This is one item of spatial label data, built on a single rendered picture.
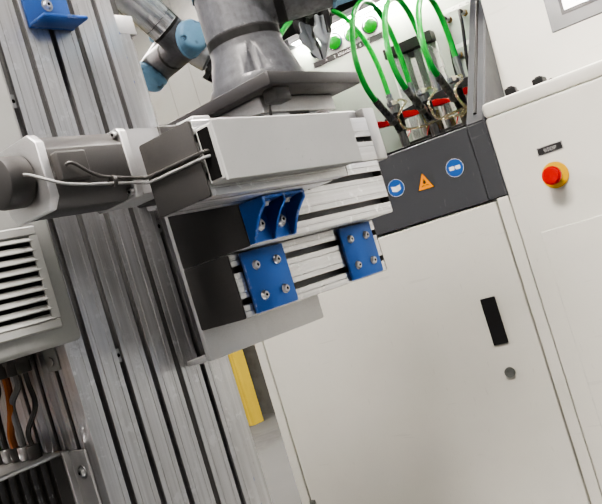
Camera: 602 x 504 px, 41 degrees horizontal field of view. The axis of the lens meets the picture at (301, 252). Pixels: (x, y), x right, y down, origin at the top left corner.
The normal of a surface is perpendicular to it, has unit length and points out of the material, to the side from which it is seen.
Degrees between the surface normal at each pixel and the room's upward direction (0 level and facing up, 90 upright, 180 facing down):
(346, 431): 90
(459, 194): 90
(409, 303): 90
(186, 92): 90
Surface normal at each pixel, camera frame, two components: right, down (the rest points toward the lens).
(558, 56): -0.54, -0.11
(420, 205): -0.48, 0.12
